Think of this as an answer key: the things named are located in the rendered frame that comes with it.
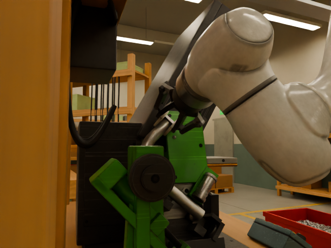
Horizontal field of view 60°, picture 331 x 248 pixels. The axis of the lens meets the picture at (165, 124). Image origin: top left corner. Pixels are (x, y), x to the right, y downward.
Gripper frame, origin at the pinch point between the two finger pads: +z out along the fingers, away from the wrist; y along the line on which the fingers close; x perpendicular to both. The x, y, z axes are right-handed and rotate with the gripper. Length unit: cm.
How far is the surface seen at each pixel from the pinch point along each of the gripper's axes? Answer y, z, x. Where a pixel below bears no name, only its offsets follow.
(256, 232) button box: -40.0, 7.2, 1.2
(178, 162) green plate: -9.9, 4.4, 3.8
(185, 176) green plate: -13.9, 4.4, 5.3
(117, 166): -0.1, -23.4, 23.0
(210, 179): -18.8, 0.9, 2.3
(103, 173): 0.7, -23.1, 25.3
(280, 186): -281, 503, -338
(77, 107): 107, 302, -75
